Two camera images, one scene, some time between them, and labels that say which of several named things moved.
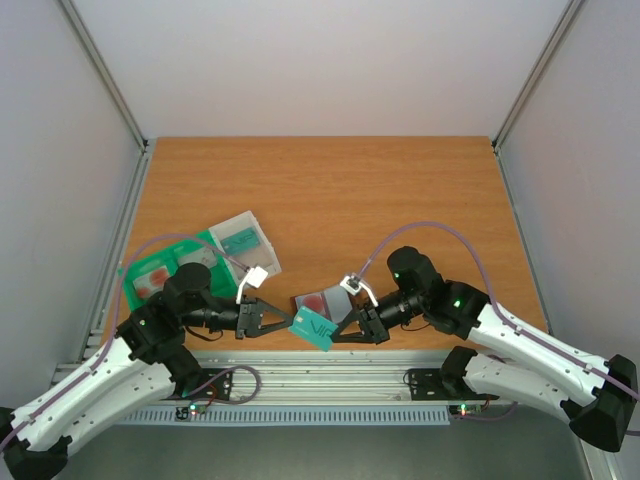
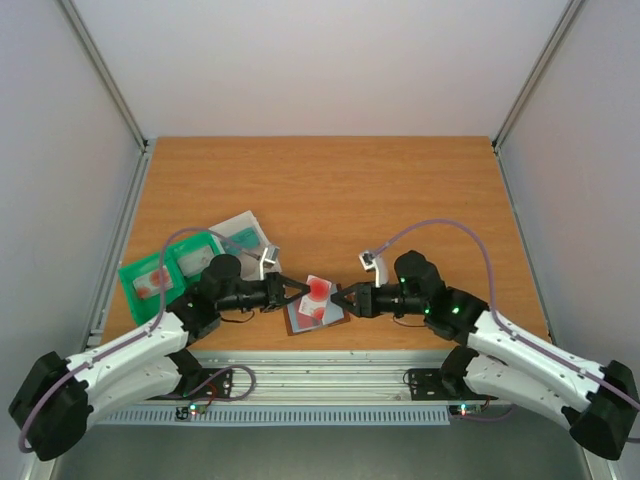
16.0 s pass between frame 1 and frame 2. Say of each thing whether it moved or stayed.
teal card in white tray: stayed
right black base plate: stayed
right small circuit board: stayed
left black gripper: moved
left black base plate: stayed
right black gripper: moved
